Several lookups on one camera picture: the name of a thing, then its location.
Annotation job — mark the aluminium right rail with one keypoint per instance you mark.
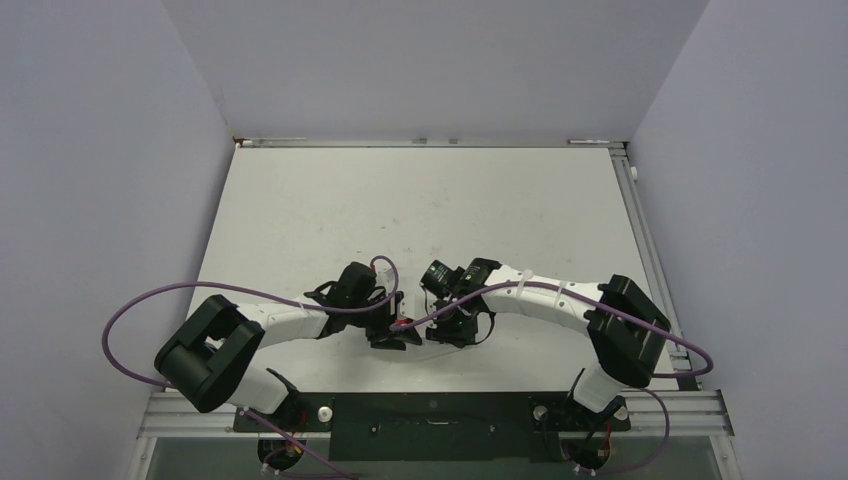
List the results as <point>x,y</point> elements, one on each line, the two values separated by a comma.
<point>694,410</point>

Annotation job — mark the aluminium rail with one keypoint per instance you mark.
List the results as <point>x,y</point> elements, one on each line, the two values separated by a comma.
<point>694,410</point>
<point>423,142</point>

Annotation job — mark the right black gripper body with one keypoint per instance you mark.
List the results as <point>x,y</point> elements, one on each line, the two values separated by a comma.
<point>454,323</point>

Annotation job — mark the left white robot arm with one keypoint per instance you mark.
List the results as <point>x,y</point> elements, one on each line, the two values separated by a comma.
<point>210,358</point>

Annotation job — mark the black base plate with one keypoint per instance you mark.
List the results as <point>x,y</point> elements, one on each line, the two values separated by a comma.
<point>469,426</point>

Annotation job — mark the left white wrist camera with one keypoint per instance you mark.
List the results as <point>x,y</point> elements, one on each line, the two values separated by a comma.
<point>386,278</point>

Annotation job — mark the aluminium back rail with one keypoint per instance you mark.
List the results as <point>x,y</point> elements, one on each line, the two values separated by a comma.
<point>423,142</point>

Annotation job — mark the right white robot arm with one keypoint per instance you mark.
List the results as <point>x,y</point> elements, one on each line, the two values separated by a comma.
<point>626,329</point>

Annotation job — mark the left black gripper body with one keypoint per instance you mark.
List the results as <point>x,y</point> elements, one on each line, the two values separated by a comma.
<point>378,322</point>

